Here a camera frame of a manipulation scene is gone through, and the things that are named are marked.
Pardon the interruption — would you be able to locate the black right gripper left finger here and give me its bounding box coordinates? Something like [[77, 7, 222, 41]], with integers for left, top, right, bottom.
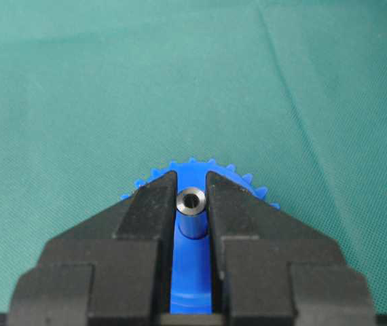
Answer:
[[7, 171, 177, 325]]

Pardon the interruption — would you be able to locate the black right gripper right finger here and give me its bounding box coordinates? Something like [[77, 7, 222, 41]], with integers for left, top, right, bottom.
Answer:
[[206, 172, 376, 325]]

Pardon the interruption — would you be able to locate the blue plastic spur gear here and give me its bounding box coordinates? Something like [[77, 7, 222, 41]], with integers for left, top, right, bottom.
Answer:
[[135, 158, 268, 314]]

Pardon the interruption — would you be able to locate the small grey metal shaft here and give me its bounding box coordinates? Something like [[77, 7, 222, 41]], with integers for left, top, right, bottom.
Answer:
[[176, 187, 208, 240]]

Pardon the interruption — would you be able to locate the green cloth mat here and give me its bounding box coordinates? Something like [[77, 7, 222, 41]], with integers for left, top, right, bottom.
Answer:
[[0, 1, 387, 314]]

